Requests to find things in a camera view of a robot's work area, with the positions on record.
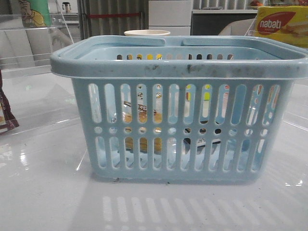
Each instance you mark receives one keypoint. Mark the packaged bread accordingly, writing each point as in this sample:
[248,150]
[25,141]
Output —
[142,118]

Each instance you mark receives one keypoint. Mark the dark tissue pack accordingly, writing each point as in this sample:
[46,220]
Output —
[186,144]

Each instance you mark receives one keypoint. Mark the light blue plastic basket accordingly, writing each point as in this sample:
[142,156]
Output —
[238,84]

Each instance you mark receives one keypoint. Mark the white paper cup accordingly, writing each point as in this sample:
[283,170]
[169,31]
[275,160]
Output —
[146,32]

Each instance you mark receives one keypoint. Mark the white cabinet in background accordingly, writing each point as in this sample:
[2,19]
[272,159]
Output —
[174,16]

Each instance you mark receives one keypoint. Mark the dark maroon snack packet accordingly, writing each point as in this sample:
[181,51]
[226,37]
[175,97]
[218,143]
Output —
[7,119]

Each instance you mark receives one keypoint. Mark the clear acrylic shelf left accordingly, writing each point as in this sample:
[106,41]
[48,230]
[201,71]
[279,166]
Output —
[26,50]

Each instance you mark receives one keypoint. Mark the yellow nabati wafer box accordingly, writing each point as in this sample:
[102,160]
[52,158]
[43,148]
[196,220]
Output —
[285,24]

